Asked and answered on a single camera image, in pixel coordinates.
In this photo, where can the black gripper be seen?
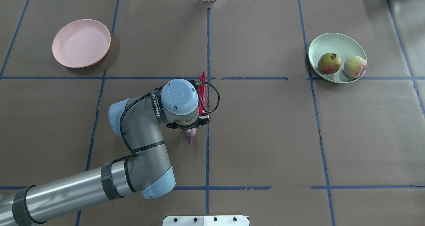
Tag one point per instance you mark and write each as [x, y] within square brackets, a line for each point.
[186, 127]

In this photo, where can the purple eggplant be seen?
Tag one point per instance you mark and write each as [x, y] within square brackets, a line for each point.
[190, 134]

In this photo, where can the red chili pepper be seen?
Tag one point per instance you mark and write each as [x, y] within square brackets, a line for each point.
[202, 94]

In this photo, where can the red-green pomegranate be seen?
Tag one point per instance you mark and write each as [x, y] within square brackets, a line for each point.
[329, 63]

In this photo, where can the pink peach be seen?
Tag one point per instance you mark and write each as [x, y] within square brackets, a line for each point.
[355, 67]

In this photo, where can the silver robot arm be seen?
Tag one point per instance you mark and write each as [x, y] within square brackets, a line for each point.
[177, 105]

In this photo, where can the pink plate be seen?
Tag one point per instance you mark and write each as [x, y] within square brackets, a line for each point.
[81, 43]

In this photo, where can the light green plate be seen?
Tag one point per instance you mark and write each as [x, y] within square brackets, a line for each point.
[345, 47]

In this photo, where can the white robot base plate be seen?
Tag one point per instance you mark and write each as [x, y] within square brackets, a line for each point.
[207, 220]

